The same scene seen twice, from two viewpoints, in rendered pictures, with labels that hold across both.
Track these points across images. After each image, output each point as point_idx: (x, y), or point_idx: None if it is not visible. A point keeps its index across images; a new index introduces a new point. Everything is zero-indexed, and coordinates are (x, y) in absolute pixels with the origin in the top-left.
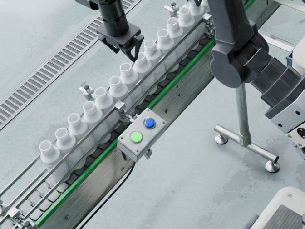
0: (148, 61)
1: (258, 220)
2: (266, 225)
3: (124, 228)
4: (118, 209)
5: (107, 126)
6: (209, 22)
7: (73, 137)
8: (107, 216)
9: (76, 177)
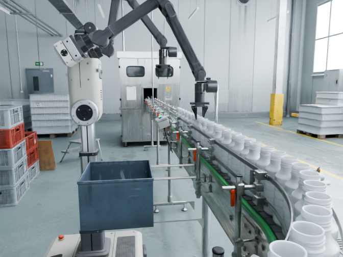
0: (187, 118)
1: (141, 252)
2: (134, 249)
3: (212, 252)
4: (226, 255)
5: (180, 125)
6: (190, 130)
7: (178, 113)
8: (225, 251)
9: (174, 128)
